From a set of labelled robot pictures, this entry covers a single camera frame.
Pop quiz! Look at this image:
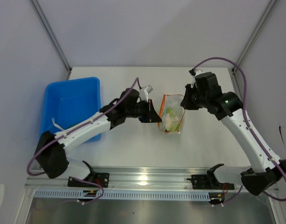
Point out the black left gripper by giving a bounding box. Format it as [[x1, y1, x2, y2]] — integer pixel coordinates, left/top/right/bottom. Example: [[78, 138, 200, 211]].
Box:
[[126, 99, 162, 123]]

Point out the clear zip top bag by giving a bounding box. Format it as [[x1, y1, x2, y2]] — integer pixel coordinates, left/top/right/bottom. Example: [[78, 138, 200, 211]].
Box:
[[158, 94, 186, 134]]

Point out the white cauliflower with leaves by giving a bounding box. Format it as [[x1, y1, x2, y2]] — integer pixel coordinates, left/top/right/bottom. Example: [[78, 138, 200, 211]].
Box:
[[162, 106, 182, 132]]

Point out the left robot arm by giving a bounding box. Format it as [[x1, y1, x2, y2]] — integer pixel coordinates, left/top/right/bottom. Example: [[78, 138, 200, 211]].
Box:
[[35, 85, 161, 187]]

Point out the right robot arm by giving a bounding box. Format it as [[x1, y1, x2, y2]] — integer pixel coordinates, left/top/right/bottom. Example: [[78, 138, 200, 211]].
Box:
[[181, 70, 286, 196]]

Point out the blue plastic bin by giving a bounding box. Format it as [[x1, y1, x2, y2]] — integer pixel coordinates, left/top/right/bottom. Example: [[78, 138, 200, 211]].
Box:
[[40, 77, 101, 134]]

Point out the green onion stalk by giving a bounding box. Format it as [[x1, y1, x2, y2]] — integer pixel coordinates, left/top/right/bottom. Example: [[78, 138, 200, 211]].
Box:
[[51, 118, 68, 135]]

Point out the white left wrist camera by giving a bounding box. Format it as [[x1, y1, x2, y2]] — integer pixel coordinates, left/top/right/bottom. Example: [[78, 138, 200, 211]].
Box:
[[139, 85, 153, 101]]

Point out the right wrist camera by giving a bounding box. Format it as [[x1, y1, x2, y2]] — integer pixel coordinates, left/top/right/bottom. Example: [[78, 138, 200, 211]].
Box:
[[189, 69, 196, 76]]

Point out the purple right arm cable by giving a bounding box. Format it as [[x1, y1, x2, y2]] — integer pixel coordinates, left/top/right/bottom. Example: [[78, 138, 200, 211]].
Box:
[[193, 57, 286, 207]]

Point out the aluminium mounting rail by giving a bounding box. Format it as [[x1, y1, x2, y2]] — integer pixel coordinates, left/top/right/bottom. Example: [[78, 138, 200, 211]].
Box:
[[25, 167, 280, 193]]

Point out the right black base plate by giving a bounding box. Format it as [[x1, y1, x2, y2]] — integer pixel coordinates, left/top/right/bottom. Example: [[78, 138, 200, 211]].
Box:
[[187, 175, 235, 190]]

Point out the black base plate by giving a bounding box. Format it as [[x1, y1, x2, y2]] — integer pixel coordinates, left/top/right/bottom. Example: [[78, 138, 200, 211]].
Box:
[[68, 173, 110, 188], [187, 175, 235, 190]]

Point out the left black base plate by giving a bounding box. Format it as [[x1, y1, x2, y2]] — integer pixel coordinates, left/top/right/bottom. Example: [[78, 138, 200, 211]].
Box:
[[68, 173, 110, 188]]

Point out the white slotted cable duct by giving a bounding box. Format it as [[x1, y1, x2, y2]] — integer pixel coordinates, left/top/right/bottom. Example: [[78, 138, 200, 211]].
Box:
[[34, 190, 211, 201]]

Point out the right aluminium frame post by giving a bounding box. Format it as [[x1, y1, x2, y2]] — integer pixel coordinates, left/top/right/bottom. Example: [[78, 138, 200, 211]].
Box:
[[229, 0, 280, 173]]

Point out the aluminium frame post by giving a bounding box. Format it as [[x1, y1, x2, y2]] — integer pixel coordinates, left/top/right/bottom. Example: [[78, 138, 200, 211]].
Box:
[[29, 0, 72, 80], [229, 0, 280, 173]]

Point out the left aluminium frame post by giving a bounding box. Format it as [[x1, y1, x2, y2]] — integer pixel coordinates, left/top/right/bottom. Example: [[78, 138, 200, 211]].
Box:
[[29, 0, 72, 80]]

